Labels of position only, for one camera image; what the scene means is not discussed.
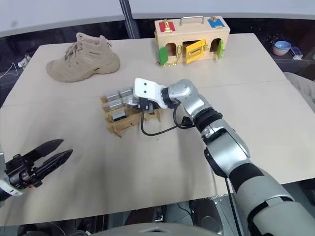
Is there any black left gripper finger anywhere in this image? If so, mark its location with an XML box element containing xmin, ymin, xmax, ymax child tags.
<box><xmin>35</xmin><ymin>148</ymin><xmax>74</xmax><ymax>183</ymax></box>
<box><xmin>23</xmin><ymin>138</ymin><xmax>64</xmax><ymax>165</ymax></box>

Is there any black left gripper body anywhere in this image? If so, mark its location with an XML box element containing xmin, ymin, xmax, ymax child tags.
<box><xmin>4</xmin><ymin>154</ymin><xmax>44</xmax><ymax>190</ymax></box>

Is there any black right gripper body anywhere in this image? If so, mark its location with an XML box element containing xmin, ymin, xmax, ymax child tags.
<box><xmin>137</xmin><ymin>97</ymin><xmax>160</xmax><ymax>115</ymax></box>

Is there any small silver camera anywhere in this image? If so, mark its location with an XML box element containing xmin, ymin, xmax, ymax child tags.
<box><xmin>112</xmin><ymin>110</ymin><xmax>128</xmax><ymax>122</ymax></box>
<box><xmin>107</xmin><ymin>99</ymin><xmax>125</xmax><ymax>111</ymax></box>
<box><xmin>105</xmin><ymin>91</ymin><xmax>122</xmax><ymax>102</ymax></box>
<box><xmin>124</xmin><ymin>95</ymin><xmax>141</xmax><ymax>109</ymax></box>
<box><xmin>118</xmin><ymin>87</ymin><xmax>135</xmax><ymax>97</ymax></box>

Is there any wooden rack with metal blocks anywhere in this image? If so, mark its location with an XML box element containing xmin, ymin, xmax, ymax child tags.
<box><xmin>99</xmin><ymin>90</ymin><xmax>163</xmax><ymax>138</ymax></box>

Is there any green arched box door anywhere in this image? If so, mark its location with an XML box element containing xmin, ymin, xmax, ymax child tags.
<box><xmin>216</xmin><ymin>39</ymin><xmax>226</xmax><ymax>60</ymax></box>
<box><xmin>158</xmin><ymin>46</ymin><xmax>169</xmax><ymax>65</ymax></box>

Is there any beige lace-up boot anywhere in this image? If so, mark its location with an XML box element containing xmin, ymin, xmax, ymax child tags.
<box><xmin>46</xmin><ymin>32</ymin><xmax>121</xmax><ymax>83</ymax></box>

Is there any yellow box door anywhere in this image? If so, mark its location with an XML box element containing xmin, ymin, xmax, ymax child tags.
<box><xmin>183</xmin><ymin>39</ymin><xmax>206</xmax><ymax>65</ymax></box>

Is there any red lock panel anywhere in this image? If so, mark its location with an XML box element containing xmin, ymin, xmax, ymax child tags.
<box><xmin>158</xmin><ymin>21</ymin><xmax>176</xmax><ymax>33</ymax></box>

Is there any wooden lock box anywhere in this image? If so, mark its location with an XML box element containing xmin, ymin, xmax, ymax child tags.
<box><xmin>154</xmin><ymin>15</ymin><xmax>231</xmax><ymax>67</ymax></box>

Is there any small white device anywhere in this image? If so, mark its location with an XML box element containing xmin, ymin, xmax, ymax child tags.
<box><xmin>18</xmin><ymin>55</ymin><xmax>32</xmax><ymax>67</ymax></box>

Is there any blue lock panel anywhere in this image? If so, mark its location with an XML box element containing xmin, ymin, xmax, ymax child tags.
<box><xmin>207</xmin><ymin>16</ymin><xmax>227</xmax><ymax>29</ymax></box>

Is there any pink bowl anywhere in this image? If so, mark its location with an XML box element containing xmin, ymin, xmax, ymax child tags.
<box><xmin>271</xmin><ymin>47</ymin><xmax>291</xmax><ymax>57</ymax></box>

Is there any blue bowl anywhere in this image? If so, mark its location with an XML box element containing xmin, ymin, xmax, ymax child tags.
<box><xmin>274</xmin><ymin>40</ymin><xmax>292</xmax><ymax>52</ymax></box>

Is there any small blue white box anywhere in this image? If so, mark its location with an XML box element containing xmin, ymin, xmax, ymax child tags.
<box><xmin>290</xmin><ymin>46</ymin><xmax>304</xmax><ymax>60</ymax></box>

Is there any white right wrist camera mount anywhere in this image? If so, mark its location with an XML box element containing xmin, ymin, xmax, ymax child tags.
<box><xmin>132</xmin><ymin>78</ymin><xmax>168</xmax><ymax>109</ymax></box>

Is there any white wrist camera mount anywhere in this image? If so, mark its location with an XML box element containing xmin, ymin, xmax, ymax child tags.
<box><xmin>132</xmin><ymin>78</ymin><xmax>168</xmax><ymax>109</ymax></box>
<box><xmin>0</xmin><ymin>177</ymin><xmax>24</xmax><ymax>197</ymax></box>

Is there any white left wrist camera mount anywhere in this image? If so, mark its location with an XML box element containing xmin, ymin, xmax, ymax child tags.
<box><xmin>0</xmin><ymin>177</ymin><xmax>24</xmax><ymax>197</ymax></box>

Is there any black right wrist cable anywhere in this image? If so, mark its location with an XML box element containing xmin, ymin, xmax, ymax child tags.
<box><xmin>140</xmin><ymin>105</ymin><xmax>195</xmax><ymax>137</ymax></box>

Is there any gold latch chain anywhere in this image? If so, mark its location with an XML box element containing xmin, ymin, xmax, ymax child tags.
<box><xmin>156</xmin><ymin>58</ymin><xmax>186</xmax><ymax>67</ymax></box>

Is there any thin white cable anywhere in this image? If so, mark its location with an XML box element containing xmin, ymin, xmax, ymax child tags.
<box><xmin>0</xmin><ymin>62</ymin><xmax>21</xmax><ymax>80</ymax></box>

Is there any grey vertical post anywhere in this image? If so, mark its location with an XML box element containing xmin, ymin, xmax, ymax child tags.
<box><xmin>119</xmin><ymin>0</ymin><xmax>135</xmax><ymax>40</ymax></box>

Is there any metal box handle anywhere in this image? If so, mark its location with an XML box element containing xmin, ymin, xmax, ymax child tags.
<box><xmin>179</xmin><ymin>15</ymin><xmax>205</xmax><ymax>27</ymax></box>

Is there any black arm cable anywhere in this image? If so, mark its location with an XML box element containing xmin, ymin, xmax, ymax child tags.
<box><xmin>224</xmin><ymin>176</ymin><xmax>241</xmax><ymax>236</ymax></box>

